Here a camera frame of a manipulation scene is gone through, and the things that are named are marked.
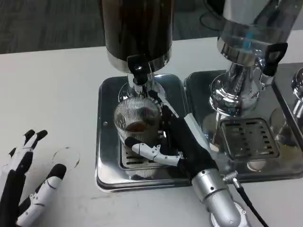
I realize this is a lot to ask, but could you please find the clear ribbed glass cup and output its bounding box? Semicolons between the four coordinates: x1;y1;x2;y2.
113;97;162;158

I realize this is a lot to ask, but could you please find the steel base tray at edge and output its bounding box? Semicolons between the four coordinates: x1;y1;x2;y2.
272;62;303;152

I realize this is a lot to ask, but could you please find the black tap lever, clear dispenser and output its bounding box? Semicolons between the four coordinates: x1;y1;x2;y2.
263;43;288;77

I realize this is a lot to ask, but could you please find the steel base tray, clear dispenser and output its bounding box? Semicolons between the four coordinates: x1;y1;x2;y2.
184;70;303;184

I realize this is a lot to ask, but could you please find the clear steel drink dispenser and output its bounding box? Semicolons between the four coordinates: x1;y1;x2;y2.
208;0;299;116

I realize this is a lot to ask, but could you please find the steel base tray, dark dispenser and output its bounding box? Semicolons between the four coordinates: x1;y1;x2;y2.
96;73;197;190

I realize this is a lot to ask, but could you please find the black arm cable with plug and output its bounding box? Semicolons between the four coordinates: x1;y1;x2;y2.
223;171;269;227

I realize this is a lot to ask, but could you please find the steel drip grid, dark dispenser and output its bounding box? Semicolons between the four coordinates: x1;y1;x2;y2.
120;141;180;170

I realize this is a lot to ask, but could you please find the black tap lever, dark dispenser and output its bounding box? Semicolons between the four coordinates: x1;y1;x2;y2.
127;54;150;86

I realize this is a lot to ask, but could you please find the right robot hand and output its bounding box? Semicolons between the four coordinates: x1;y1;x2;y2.
125;91;219;184

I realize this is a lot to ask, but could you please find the steel drip grid, clear dispenser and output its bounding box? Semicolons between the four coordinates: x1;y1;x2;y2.
220;118;280;158

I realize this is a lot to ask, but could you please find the black floor cable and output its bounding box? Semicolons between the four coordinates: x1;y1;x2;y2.
199;6;222;30

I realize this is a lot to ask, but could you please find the dark drink dispenser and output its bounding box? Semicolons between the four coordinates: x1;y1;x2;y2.
98;0;176;107

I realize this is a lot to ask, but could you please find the steel dispenser pedestal at edge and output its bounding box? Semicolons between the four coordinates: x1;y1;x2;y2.
291;67;303;140

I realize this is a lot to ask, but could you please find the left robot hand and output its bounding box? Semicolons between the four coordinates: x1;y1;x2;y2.
0;129;67;227

